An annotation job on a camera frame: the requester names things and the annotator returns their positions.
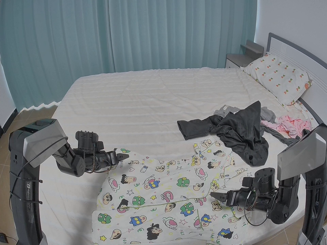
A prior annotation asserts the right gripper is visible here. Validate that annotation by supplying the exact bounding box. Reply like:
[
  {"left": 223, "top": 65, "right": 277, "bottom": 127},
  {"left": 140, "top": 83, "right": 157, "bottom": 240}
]
[{"left": 226, "top": 188, "right": 258, "bottom": 211}]

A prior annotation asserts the light grey garment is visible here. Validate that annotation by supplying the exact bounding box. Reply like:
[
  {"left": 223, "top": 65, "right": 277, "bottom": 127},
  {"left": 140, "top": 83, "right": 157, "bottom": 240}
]
[{"left": 214, "top": 105, "right": 276, "bottom": 123}]

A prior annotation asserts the white printed pillow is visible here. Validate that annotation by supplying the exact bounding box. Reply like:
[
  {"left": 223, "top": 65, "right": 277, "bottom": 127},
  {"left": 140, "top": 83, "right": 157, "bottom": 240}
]
[{"left": 241, "top": 53, "right": 313, "bottom": 106}]

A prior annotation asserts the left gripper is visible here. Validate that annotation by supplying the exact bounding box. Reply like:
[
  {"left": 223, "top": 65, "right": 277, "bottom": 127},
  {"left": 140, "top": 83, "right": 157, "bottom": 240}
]
[{"left": 85, "top": 151, "right": 118, "bottom": 173}]

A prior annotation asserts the bed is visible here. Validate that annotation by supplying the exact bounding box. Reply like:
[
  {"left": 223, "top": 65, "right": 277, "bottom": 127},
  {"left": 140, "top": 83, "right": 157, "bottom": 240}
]
[{"left": 38, "top": 33, "right": 327, "bottom": 245}]

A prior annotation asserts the white printed pyjama top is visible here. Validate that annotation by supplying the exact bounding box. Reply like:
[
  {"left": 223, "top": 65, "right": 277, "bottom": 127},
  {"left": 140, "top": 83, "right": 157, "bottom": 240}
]
[{"left": 91, "top": 138, "right": 249, "bottom": 245}]

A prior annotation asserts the black garment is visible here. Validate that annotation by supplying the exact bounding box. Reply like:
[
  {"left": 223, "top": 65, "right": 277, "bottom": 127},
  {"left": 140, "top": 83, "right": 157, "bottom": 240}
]
[{"left": 177, "top": 101, "right": 269, "bottom": 166}]

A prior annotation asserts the black cable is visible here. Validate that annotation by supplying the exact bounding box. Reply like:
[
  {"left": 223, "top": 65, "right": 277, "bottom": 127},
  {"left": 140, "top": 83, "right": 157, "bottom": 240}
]
[
  {"left": 10, "top": 136, "right": 69, "bottom": 197},
  {"left": 243, "top": 204, "right": 270, "bottom": 226}
]

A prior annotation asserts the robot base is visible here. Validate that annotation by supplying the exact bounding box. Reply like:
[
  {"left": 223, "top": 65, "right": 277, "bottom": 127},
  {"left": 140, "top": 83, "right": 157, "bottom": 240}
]
[{"left": 298, "top": 232, "right": 327, "bottom": 245}]

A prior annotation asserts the grey bedside table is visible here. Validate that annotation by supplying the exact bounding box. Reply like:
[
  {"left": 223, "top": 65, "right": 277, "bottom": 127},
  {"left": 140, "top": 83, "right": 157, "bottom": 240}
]
[{"left": 226, "top": 40, "right": 264, "bottom": 69}]

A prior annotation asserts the dark grey garment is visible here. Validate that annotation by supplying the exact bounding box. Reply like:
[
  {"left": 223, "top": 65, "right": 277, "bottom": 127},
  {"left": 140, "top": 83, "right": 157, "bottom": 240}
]
[{"left": 261, "top": 127, "right": 311, "bottom": 146}]

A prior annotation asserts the blue-green curtain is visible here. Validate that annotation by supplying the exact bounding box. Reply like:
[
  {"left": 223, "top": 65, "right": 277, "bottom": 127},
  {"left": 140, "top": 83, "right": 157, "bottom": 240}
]
[{"left": 0, "top": 0, "right": 257, "bottom": 113}]

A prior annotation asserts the pink garment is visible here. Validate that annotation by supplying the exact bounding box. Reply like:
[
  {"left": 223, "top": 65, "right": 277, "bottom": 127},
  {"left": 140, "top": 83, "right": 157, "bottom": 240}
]
[{"left": 261, "top": 114, "right": 311, "bottom": 138}]

